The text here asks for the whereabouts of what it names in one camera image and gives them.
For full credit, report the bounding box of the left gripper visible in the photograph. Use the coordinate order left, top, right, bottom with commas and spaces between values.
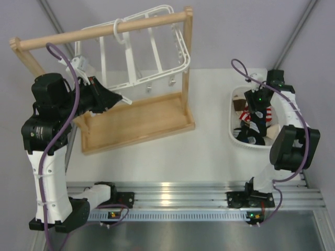
58, 75, 122, 120

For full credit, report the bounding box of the white plastic clip hanger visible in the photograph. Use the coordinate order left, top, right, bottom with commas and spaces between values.
73, 4, 191, 104

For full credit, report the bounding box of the black blue sports sock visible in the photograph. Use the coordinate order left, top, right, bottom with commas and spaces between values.
248, 110, 267, 137

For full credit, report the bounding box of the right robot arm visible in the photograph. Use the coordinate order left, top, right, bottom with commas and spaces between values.
243, 70, 320, 208

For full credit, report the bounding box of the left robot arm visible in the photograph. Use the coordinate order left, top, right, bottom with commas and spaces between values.
21, 73, 122, 233

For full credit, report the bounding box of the wooden hanger rack stand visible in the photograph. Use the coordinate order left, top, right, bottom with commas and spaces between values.
9, 5, 195, 155

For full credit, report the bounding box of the red white striped sock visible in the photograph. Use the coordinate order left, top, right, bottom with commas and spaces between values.
239, 105, 272, 123

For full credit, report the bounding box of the white perforated sock basket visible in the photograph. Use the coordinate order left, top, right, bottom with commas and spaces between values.
228, 85, 281, 150

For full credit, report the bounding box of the beige brown sock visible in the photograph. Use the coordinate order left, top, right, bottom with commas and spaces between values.
232, 95, 280, 145

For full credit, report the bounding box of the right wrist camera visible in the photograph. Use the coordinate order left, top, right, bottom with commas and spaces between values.
245, 73, 265, 92

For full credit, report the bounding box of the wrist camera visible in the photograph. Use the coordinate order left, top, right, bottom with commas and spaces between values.
58, 55, 88, 79
245, 73, 265, 92

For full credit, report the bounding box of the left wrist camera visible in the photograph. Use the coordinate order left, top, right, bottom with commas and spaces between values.
58, 55, 88, 79

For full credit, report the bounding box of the aluminium mounting rail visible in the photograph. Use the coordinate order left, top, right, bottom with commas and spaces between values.
66, 180, 327, 212

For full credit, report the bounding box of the white slotted cable duct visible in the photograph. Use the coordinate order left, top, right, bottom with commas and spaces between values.
88, 209, 263, 222

